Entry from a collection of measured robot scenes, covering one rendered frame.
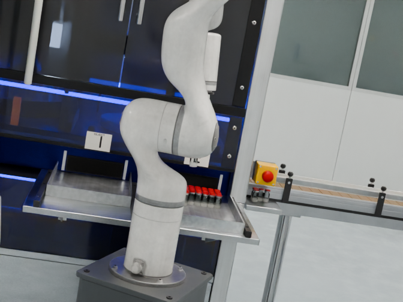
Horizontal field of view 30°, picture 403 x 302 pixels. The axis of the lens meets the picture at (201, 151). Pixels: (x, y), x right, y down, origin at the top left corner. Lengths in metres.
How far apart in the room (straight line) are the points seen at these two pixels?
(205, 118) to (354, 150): 5.91
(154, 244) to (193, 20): 0.53
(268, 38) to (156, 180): 0.95
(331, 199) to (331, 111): 4.67
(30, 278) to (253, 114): 0.96
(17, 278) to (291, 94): 4.99
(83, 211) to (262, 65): 0.80
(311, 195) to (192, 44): 1.24
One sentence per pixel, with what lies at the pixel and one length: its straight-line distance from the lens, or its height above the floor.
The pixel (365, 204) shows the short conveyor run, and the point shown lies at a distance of 2.85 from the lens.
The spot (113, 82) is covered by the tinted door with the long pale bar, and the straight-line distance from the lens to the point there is 2.53.
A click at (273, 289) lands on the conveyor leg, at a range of 2.91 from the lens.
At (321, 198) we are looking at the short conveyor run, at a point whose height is 0.92.
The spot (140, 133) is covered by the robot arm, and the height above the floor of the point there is 1.21.
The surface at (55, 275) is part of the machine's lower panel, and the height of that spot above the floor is 0.53.
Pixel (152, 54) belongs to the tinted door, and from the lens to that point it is 2.53.
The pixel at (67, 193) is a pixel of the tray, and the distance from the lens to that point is 2.33.
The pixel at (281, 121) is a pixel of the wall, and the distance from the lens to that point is 7.35.
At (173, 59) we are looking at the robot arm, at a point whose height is 1.39.
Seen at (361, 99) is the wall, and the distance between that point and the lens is 7.51.
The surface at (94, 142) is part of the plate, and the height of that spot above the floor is 1.02.
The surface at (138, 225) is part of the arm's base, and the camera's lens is 1.79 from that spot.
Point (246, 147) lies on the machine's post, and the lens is 2.59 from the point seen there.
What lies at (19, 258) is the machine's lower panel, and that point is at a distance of 2.69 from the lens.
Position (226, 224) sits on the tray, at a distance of 2.25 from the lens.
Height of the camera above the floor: 1.50
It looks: 10 degrees down
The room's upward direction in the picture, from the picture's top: 10 degrees clockwise
